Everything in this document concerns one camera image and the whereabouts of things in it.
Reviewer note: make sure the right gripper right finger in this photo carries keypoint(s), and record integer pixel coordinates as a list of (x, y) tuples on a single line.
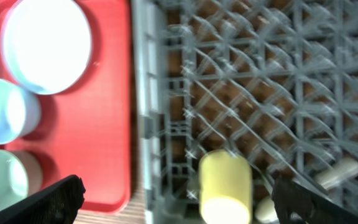
[(296, 204)]

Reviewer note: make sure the mint green bowl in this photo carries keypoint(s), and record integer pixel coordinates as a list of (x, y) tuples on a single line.
[(20, 176)]

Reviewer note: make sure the yellow plastic cup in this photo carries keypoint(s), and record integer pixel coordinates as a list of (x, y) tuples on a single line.
[(225, 188)]

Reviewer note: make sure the grey dishwasher rack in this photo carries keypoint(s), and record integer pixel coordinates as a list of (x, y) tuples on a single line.
[(273, 81)]

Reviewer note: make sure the light blue plate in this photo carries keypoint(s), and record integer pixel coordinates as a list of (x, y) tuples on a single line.
[(46, 45)]

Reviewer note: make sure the red serving tray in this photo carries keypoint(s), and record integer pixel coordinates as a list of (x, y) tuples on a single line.
[(85, 130)]

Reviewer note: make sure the light blue bowl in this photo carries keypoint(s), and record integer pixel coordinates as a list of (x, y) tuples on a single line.
[(20, 112)]

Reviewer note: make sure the white spoon in rack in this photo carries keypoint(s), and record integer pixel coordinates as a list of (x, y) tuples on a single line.
[(342, 170)]

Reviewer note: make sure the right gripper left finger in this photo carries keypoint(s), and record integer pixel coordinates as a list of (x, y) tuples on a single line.
[(59, 203)]

